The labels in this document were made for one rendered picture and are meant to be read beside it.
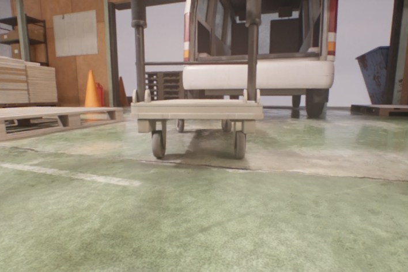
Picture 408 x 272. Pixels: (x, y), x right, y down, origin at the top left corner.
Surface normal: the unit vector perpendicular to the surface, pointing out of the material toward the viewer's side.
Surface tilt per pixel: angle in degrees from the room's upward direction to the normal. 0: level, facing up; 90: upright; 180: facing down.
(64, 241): 0
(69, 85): 90
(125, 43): 90
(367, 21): 90
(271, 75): 89
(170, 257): 0
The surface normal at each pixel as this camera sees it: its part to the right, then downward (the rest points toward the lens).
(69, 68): -0.29, 0.16
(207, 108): -0.04, 0.17
